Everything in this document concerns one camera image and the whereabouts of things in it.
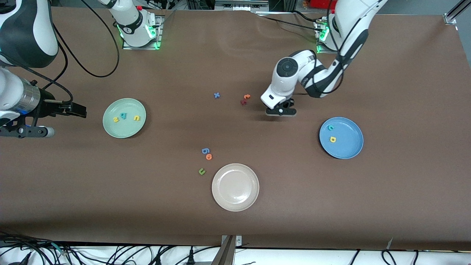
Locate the blue plate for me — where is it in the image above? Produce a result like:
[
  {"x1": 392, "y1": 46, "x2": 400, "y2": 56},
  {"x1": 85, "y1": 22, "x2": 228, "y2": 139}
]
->
[{"x1": 319, "y1": 117, "x2": 364, "y2": 160}]

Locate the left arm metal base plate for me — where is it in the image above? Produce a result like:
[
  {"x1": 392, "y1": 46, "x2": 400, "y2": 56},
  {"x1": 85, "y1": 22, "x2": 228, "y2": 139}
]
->
[{"x1": 315, "y1": 18, "x2": 356, "y2": 55}]

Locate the beige plate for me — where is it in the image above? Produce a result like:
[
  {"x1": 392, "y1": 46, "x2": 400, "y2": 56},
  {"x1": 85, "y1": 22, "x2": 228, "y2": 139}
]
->
[{"x1": 212, "y1": 163, "x2": 260, "y2": 212}]

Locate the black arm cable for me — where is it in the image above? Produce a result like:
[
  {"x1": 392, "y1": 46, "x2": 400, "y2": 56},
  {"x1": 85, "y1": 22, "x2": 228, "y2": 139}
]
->
[
  {"x1": 0, "y1": 0, "x2": 121, "y2": 104},
  {"x1": 294, "y1": 0, "x2": 345, "y2": 96}
]

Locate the aluminium frame corner profile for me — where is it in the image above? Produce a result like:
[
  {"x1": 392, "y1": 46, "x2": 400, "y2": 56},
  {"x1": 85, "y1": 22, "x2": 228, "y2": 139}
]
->
[{"x1": 443, "y1": 0, "x2": 471, "y2": 25}]

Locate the pale green plate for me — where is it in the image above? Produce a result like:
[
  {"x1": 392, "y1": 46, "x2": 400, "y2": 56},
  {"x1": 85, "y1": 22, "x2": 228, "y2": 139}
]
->
[{"x1": 102, "y1": 98, "x2": 147, "y2": 139}]

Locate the black cable connector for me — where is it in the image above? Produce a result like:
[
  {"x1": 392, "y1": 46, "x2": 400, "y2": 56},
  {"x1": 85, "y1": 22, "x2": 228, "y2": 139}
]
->
[{"x1": 7, "y1": 253, "x2": 31, "y2": 265}]

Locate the thin black power cable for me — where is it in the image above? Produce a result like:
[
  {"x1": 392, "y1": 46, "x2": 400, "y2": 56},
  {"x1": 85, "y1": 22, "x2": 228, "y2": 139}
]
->
[
  {"x1": 293, "y1": 10, "x2": 325, "y2": 22},
  {"x1": 258, "y1": 14, "x2": 321, "y2": 32}
]

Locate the aluminium extrusion beam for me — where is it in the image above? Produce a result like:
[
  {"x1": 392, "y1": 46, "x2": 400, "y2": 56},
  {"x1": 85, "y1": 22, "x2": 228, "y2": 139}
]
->
[{"x1": 212, "y1": 236, "x2": 236, "y2": 265}]

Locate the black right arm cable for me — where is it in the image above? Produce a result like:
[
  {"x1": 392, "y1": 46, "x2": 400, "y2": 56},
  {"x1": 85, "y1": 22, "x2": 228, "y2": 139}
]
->
[{"x1": 0, "y1": 0, "x2": 121, "y2": 104}]

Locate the grey metal box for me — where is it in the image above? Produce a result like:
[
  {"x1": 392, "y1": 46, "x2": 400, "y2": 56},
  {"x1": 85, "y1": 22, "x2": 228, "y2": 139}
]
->
[{"x1": 215, "y1": 0, "x2": 270, "y2": 12}]

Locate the brown table cover sheet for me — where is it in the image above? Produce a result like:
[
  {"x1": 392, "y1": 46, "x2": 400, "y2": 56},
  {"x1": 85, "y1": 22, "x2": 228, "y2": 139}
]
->
[{"x1": 0, "y1": 7, "x2": 471, "y2": 251}]

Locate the small metal bracket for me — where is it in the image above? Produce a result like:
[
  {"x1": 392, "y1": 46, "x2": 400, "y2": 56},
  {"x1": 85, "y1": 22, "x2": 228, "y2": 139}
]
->
[{"x1": 221, "y1": 235, "x2": 242, "y2": 247}]

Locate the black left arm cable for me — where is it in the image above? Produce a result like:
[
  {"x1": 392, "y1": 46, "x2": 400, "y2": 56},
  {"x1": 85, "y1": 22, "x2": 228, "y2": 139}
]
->
[{"x1": 294, "y1": 0, "x2": 345, "y2": 96}]

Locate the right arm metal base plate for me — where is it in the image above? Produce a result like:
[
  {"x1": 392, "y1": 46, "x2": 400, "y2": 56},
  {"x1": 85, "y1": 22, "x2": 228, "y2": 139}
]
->
[{"x1": 123, "y1": 15, "x2": 163, "y2": 50}]

